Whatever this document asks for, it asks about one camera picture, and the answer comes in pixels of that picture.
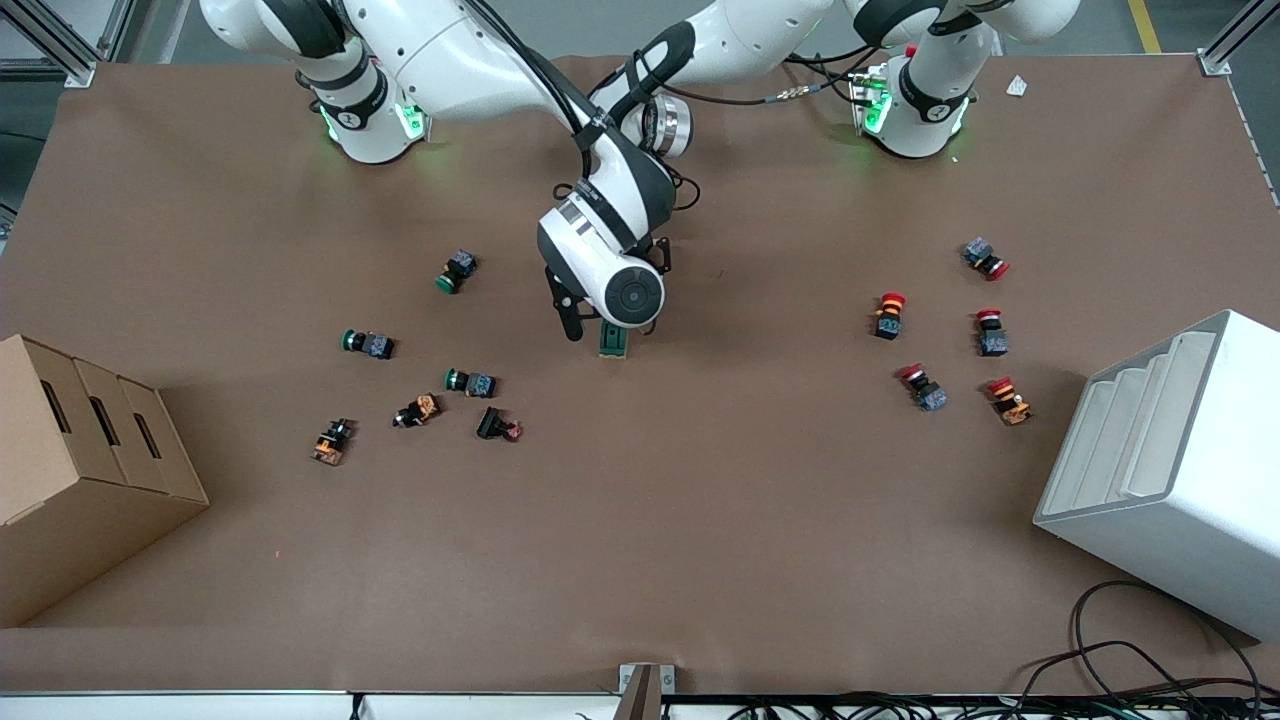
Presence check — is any white table edge rail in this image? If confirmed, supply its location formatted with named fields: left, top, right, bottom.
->
left=0, top=690, right=1280, bottom=720

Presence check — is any looped black cable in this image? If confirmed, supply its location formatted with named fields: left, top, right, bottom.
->
left=1070, top=580, right=1263, bottom=701

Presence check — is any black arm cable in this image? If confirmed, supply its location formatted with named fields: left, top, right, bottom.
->
left=660, top=45, right=881, bottom=213
left=465, top=0, right=613, bottom=191

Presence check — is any black cable bundle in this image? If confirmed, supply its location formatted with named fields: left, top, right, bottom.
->
left=730, top=640, right=1280, bottom=720

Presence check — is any white stepped plastic rack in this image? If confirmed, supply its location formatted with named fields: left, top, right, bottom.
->
left=1033, top=308, right=1280, bottom=644

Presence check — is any aluminium frame profile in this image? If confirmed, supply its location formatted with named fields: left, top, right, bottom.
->
left=0, top=0, right=136, bottom=89
left=1197, top=0, right=1280, bottom=77

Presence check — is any grey metal bracket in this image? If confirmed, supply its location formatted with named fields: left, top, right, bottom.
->
left=618, top=662, right=676, bottom=720

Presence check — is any brown paper table cover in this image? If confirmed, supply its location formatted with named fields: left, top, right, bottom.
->
left=0, top=52, right=1280, bottom=696

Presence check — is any brown cardboard box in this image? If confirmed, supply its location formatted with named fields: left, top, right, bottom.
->
left=0, top=333, right=211, bottom=629

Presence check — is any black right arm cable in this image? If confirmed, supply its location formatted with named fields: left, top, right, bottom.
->
left=465, top=0, right=613, bottom=191

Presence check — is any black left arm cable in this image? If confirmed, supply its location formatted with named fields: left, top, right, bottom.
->
left=660, top=45, right=881, bottom=213

